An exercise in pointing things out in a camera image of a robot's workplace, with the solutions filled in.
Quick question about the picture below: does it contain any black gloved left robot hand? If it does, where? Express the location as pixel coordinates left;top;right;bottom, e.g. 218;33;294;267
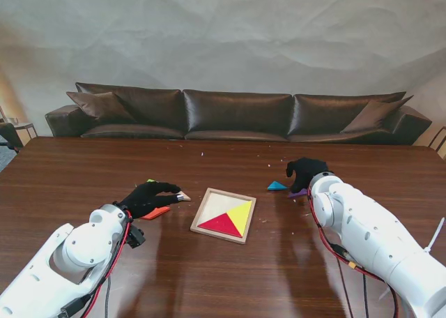
119;181;185;221

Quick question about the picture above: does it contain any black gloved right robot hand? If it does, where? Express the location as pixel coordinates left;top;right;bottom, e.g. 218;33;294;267
285;157;330;194

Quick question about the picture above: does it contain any orange parallelogram piece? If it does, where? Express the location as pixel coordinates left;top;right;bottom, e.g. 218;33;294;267
139;206;172;222

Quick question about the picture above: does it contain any square wooden tangram tray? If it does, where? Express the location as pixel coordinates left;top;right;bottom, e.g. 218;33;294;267
189;187;258;245

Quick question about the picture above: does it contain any large red triangle piece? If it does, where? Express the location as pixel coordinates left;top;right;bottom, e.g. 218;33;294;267
197;213;243;239

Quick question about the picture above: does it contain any large yellow triangle piece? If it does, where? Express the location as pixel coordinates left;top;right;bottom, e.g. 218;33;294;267
226;200;254;236

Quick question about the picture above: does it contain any brown sofa cushion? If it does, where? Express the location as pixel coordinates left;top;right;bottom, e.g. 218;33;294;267
66;91;136;124
340;95;415;135

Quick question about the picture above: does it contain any brown leather sofa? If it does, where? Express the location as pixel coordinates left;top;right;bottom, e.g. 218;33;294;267
44;82;433;146

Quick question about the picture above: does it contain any white zip tie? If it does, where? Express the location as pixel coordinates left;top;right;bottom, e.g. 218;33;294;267
426;217;446;255

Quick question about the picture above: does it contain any side table with metal legs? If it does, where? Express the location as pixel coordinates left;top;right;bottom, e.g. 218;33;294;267
0;105;39;154

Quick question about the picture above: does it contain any red and black left arm cable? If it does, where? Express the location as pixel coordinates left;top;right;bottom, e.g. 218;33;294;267
61;209;135;318

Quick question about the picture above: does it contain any red and black arm cable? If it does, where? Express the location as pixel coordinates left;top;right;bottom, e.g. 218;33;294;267
61;209;135;318
306;188;400;318

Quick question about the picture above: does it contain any red and black right arm cable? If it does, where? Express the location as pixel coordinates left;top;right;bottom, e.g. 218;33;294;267
306;188;400;318

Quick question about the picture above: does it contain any dark metal chair frame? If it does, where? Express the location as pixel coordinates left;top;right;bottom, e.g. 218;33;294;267
427;126;446;160

